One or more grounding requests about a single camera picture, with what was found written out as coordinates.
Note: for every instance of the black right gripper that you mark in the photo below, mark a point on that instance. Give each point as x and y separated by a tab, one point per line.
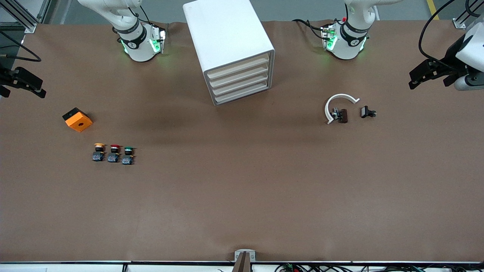
5	78

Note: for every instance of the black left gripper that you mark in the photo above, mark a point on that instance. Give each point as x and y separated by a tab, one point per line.
450	57

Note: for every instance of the yellow push button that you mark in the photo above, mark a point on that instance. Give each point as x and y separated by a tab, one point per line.
98	153

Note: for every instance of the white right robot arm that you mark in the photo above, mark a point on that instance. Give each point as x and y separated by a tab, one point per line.
136	45

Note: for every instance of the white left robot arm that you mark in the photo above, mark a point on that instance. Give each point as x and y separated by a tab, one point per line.
349	45

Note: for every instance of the red push button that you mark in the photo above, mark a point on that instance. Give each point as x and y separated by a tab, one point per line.
113	154

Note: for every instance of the green push button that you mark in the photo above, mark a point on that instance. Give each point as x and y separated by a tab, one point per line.
128	156

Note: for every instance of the small black clip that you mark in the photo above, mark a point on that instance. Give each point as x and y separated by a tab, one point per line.
366	112

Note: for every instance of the brown black small component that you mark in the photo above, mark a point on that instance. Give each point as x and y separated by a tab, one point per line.
341	115

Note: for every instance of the white curved plastic part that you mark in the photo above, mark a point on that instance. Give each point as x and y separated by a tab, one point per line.
332	101

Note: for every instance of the aluminium frame post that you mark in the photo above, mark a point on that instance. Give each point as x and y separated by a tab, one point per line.
22	17
462	22

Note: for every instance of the orange button enclosure box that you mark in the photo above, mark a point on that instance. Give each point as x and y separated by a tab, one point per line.
78	121

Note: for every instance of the grey table edge bracket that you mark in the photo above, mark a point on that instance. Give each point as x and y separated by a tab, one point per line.
244	258

